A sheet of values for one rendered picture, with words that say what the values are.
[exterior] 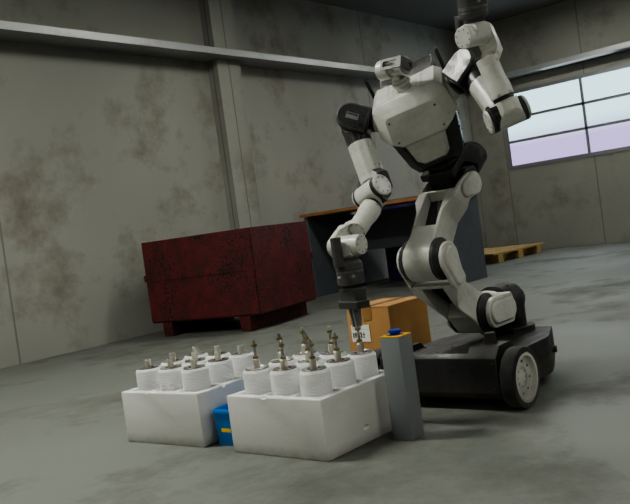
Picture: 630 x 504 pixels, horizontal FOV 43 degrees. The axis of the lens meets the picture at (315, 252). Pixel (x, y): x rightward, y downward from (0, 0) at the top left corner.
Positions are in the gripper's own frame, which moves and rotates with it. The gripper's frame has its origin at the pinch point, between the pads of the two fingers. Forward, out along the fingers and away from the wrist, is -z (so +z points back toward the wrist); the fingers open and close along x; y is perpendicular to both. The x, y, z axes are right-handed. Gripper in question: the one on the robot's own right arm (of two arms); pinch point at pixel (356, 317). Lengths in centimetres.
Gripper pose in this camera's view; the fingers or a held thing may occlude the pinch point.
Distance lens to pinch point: 254.2
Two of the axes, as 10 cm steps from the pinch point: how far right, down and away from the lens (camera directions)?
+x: -5.9, 0.6, 8.0
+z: -1.4, -9.9, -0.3
